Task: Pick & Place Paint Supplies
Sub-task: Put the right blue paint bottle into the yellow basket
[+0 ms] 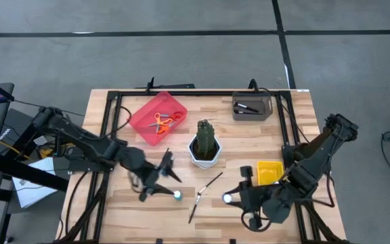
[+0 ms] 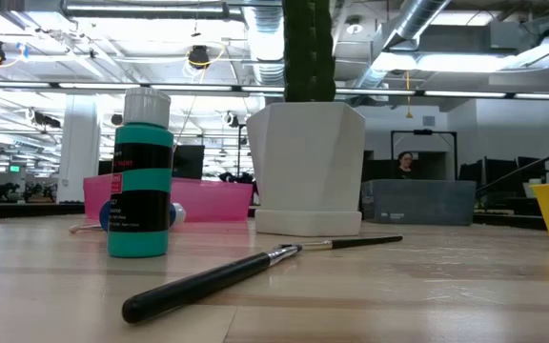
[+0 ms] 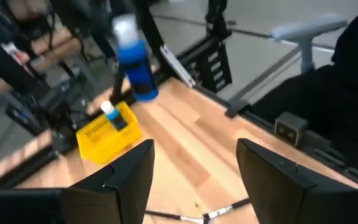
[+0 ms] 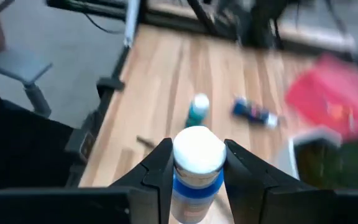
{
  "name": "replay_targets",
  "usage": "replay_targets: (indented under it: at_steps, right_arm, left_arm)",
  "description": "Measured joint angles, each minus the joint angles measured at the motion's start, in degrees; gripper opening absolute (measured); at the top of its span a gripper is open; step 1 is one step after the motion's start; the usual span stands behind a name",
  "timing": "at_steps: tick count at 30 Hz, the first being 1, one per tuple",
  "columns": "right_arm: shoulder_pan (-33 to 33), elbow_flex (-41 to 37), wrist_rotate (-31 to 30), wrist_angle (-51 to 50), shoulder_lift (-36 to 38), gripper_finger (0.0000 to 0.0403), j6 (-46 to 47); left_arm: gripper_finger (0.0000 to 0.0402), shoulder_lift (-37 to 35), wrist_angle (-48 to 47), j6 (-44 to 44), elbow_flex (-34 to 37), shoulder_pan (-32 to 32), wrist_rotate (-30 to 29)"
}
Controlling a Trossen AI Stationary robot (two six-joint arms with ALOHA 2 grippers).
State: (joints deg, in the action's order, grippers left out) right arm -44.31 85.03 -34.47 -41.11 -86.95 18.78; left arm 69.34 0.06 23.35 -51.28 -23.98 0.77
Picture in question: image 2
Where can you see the teal paint bottle white cap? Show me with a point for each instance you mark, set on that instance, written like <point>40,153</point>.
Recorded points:
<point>141,181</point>

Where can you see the grey plastic bin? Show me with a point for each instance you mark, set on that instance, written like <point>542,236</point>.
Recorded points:
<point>417,202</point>

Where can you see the dark blue paint bottle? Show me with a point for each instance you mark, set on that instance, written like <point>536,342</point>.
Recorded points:
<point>104,216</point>

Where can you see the thin brush with pale end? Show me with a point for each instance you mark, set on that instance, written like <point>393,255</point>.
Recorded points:
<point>75,228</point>

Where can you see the white hexagonal plant pot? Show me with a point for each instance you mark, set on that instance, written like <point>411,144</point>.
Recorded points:
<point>305,162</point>

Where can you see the pink-red translucent plastic bin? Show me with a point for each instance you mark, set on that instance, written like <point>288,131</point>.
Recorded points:
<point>217,200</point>

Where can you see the black desk monitor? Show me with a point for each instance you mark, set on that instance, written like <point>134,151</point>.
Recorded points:
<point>189,162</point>
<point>501,167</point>

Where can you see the green cactus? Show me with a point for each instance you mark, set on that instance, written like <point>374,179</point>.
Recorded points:
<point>308,47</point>

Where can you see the person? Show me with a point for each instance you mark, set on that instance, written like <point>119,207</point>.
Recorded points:
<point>405,164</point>

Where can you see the white building column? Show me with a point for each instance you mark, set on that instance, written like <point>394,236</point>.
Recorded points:
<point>79,147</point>

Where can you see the long ceiling light strip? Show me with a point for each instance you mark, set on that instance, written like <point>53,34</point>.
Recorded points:
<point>465,94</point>

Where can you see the green exit sign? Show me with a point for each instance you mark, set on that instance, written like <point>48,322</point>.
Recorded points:
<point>14,168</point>

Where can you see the silver spiral air duct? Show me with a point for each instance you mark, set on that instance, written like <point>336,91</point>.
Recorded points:
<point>417,16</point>
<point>267,43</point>

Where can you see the black background rig frame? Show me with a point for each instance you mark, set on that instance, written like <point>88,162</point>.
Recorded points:
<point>422,132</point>

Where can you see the silver rectangular air duct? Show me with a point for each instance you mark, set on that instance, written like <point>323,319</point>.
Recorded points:
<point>513,35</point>

